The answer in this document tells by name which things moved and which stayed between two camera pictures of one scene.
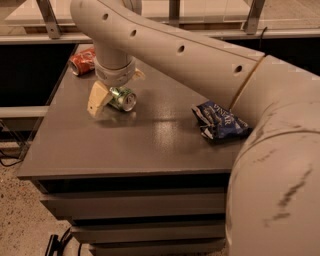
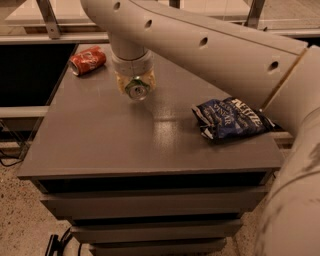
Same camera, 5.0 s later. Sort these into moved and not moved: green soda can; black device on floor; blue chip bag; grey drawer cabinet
Moved: green soda can
Not moved: blue chip bag; grey drawer cabinet; black device on floor
